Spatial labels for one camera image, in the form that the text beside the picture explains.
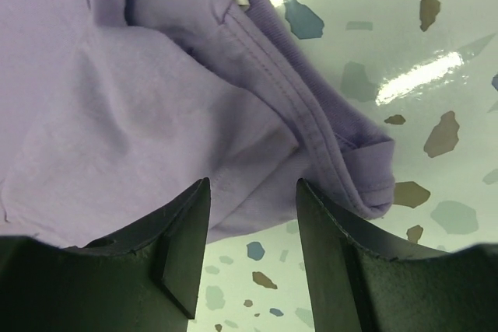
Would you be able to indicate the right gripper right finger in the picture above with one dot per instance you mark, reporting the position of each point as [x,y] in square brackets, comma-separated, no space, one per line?
[362,278]

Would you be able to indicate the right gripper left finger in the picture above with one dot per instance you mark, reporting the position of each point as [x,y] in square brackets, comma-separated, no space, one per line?
[143,277]

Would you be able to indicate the purple t shirt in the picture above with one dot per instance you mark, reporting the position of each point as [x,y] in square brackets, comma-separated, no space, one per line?
[157,94]

